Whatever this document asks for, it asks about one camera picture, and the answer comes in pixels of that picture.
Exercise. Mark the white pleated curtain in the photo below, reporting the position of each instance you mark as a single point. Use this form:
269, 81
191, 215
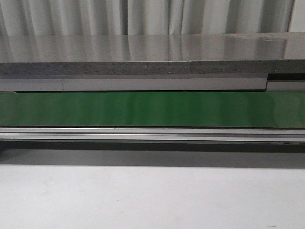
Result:
149, 17

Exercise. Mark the grey granite slab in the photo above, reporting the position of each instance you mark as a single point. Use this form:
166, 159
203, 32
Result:
266, 53

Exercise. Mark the green conveyor belt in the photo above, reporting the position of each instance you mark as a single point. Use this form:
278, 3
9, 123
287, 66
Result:
154, 109

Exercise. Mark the grey rear conveyor rail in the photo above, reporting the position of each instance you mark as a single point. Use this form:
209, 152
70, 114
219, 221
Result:
179, 82

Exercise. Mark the aluminium front conveyor rail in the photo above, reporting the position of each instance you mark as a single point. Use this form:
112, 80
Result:
154, 134

